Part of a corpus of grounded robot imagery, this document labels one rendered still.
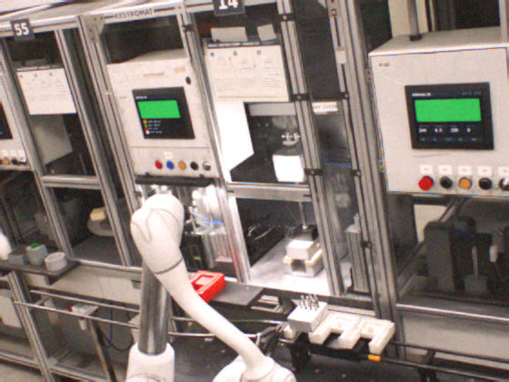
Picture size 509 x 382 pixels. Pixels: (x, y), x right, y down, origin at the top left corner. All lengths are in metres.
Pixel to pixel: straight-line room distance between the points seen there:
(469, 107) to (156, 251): 0.99
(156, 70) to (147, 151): 0.35
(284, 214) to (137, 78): 0.91
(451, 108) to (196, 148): 1.01
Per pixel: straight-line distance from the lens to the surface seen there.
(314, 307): 2.53
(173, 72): 2.61
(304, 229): 2.80
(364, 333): 2.48
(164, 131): 2.70
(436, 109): 2.12
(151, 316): 2.37
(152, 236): 2.06
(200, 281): 2.85
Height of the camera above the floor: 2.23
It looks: 21 degrees down
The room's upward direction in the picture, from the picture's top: 12 degrees counter-clockwise
